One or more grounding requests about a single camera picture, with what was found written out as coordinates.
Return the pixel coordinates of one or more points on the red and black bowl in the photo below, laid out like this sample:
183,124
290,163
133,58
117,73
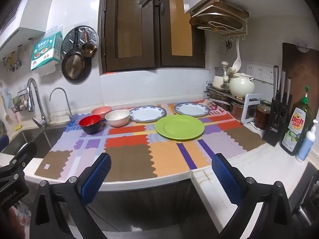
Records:
90,124

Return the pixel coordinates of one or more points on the white wall sockets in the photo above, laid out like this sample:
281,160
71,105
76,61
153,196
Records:
261,73

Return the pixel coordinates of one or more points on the dark wooden window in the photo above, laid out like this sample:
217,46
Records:
148,34

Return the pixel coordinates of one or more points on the hanging board rack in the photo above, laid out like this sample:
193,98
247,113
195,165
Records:
223,17

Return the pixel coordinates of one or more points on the black knife block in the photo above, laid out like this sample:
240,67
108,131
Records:
280,107

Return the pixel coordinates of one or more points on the glass jar with sauce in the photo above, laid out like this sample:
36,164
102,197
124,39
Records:
262,114

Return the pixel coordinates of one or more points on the blue pump bottle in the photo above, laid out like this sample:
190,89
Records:
307,143

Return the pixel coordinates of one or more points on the cream ceramic pot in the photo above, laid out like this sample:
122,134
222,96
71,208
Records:
241,84

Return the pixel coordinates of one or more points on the wire sponge basket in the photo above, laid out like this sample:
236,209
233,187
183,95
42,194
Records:
20,102

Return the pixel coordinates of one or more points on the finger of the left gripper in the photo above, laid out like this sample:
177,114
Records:
24,156

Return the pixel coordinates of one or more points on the green plate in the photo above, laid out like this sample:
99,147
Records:
179,127

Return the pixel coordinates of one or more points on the small cream pot with lid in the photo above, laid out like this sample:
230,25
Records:
221,79

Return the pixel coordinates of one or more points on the black frying pan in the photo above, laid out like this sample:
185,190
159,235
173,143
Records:
75,67

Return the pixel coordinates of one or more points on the green white paper box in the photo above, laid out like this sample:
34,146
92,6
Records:
46,54

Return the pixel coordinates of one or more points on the colourful patchwork mat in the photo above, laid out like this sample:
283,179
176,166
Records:
138,152

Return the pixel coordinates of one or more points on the brown cutting board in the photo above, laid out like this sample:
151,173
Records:
302,67

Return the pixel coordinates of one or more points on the pink bowl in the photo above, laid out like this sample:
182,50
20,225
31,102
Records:
101,111

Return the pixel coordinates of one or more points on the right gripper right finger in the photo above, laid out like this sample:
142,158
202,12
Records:
274,219

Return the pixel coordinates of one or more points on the cream bowl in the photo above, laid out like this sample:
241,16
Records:
118,118

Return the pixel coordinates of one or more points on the metal pot rack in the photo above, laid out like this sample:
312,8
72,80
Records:
223,99

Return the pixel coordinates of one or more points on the small brass ladle pot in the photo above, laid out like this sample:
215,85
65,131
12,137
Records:
88,50

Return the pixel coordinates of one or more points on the green dish soap bottle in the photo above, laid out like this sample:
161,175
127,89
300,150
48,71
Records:
297,125

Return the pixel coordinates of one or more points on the steel pot under rack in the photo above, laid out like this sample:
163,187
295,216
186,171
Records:
236,110

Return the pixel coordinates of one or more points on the stainless steel sink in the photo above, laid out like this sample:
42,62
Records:
44,139

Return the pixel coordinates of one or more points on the white ladle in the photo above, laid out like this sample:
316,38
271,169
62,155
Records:
237,63

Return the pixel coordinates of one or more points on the blue patterned plate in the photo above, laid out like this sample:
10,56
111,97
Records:
146,114
192,109

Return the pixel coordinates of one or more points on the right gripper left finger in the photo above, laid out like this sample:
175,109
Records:
47,219

